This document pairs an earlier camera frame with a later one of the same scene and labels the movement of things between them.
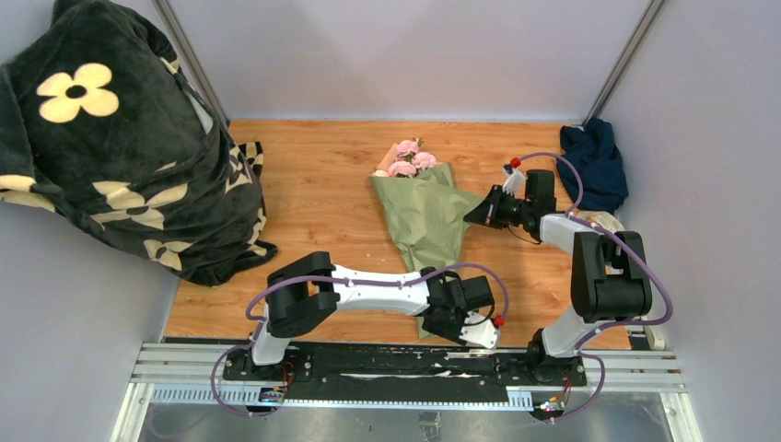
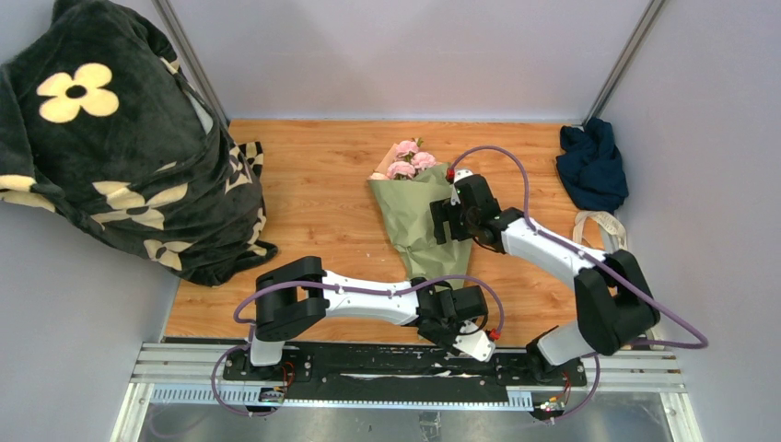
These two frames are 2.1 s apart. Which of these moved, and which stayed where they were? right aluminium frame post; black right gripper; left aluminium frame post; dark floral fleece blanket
Moved: black right gripper
Stayed: left aluminium frame post; dark floral fleece blanket; right aluminium frame post
